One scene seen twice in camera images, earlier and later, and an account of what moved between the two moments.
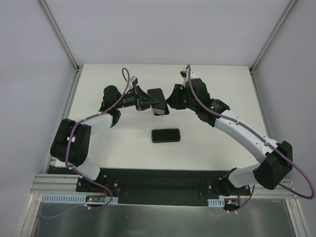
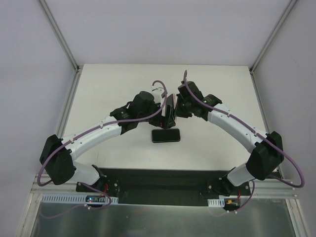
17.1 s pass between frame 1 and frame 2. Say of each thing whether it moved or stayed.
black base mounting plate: stayed
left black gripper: moved
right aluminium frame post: stayed
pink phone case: moved
